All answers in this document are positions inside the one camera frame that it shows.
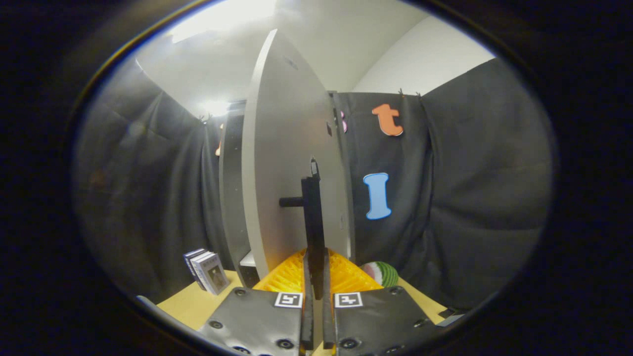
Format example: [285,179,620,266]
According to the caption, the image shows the watermelon pattern ball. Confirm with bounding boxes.
[360,261,399,289]

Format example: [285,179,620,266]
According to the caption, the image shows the grey shoe cabinet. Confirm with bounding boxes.
[219,99,260,288]

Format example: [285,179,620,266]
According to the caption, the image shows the black backdrop cloth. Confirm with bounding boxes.
[74,57,554,313]

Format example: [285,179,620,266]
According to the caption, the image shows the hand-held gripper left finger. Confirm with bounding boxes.
[198,247,315,356]

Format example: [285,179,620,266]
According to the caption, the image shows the small grey book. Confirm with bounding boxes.
[189,250,213,291]
[196,252,231,296]
[183,248,206,277]

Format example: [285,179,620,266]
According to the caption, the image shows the white shoe cabinet door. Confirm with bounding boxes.
[241,29,355,278]

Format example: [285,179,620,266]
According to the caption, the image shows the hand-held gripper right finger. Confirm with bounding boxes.
[322,247,437,356]

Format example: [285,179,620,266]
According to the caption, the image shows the black door handle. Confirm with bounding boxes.
[279,157,327,300]

